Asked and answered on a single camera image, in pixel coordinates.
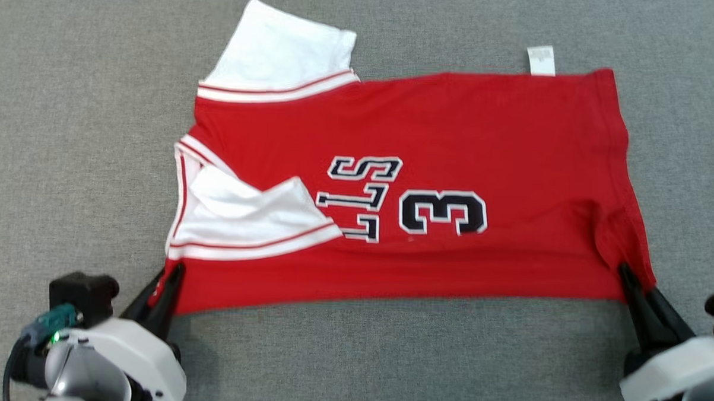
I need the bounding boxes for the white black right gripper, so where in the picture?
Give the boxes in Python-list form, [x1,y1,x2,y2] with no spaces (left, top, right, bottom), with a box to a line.
[614,264,714,401]

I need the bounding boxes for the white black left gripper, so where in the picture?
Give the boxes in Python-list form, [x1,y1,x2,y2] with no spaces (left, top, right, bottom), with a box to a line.
[59,259,191,401]

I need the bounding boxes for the red basketball jersey white sleeves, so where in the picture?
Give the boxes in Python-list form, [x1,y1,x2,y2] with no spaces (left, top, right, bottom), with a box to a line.
[162,0,667,333]

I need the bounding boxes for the black cable teal connector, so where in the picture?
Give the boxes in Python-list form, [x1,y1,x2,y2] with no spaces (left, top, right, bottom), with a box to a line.
[2,301,84,401]

